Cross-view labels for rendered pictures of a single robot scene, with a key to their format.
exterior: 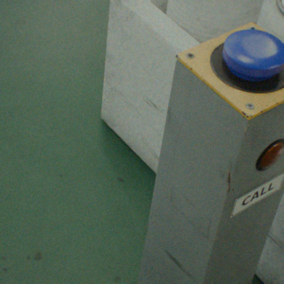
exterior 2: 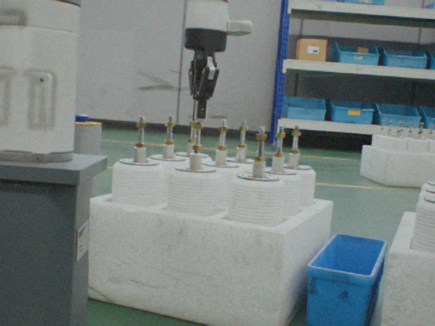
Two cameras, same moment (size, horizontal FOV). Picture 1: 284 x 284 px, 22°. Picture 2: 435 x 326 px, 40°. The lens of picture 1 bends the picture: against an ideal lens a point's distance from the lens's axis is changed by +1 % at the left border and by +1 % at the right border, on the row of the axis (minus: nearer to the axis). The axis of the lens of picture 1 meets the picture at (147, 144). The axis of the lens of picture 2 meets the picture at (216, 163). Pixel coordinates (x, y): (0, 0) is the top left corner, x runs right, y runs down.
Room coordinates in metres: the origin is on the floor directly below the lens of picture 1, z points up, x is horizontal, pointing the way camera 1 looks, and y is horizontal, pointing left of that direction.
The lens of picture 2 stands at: (0.15, -1.28, 0.38)
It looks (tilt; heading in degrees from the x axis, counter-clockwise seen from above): 6 degrees down; 66
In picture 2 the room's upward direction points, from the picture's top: 4 degrees clockwise
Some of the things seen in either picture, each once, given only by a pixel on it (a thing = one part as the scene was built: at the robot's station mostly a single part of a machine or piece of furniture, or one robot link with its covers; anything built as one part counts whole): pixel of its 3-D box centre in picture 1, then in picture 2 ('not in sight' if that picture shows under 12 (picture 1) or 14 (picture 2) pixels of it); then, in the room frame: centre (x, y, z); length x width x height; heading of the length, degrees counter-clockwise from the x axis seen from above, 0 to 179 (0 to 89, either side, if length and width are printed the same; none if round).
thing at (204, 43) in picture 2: not in sight; (204, 53); (0.55, -0.30, 0.46); 0.08 x 0.08 x 0.09
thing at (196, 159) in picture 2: not in sight; (195, 162); (0.54, -0.30, 0.26); 0.02 x 0.02 x 0.03
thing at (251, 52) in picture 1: (253, 59); (78, 119); (0.37, -0.06, 0.32); 0.04 x 0.04 x 0.02
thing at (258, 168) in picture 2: not in sight; (258, 170); (0.63, -0.38, 0.26); 0.02 x 0.02 x 0.03
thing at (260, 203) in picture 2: not in sight; (253, 229); (0.63, -0.38, 0.16); 0.10 x 0.10 x 0.18
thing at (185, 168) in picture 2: not in sight; (195, 170); (0.54, -0.30, 0.25); 0.08 x 0.08 x 0.01
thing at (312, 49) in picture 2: not in sight; (310, 51); (3.14, 3.53, 0.89); 0.31 x 0.24 x 0.20; 65
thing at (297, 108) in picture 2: not in sight; (303, 108); (3.16, 3.60, 0.36); 0.50 x 0.38 x 0.21; 66
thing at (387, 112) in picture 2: not in sight; (393, 115); (3.94, 3.23, 0.36); 0.50 x 0.38 x 0.21; 66
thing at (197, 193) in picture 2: not in sight; (192, 219); (0.54, -0.30, 0.16); 0.10 x 0.10 x 0.18
